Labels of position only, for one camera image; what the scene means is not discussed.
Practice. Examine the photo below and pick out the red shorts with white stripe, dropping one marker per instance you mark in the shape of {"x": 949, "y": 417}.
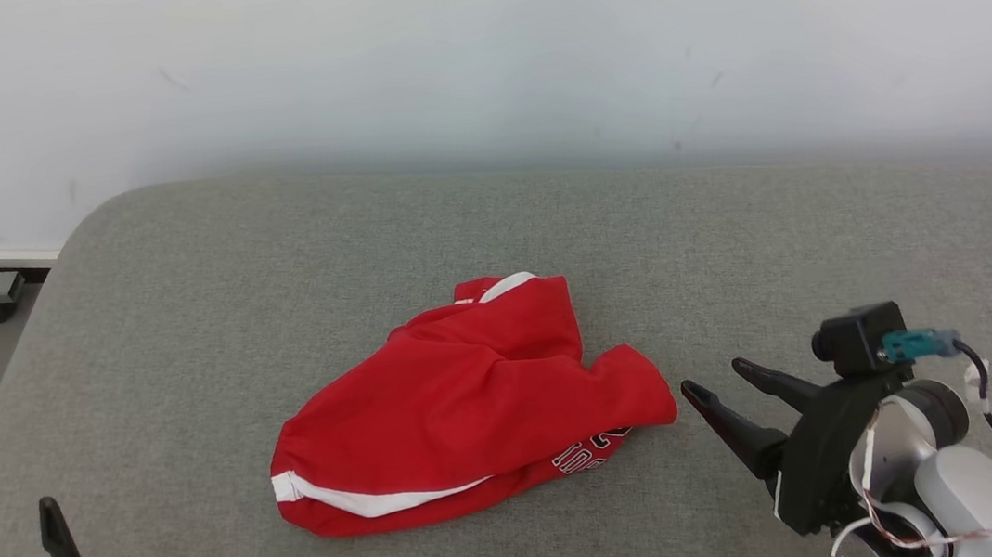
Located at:
{"x": 472, "y": 393}

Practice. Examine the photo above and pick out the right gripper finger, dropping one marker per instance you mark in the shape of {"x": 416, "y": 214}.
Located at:
{"x": 743, "y": 437}
{"x": 784, "y": 390}

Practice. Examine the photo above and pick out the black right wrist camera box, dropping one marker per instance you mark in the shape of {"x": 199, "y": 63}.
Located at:
{"x": 858, "y": 340}

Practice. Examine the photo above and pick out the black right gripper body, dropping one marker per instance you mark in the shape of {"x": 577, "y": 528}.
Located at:
{"x": 816, "y": 466}

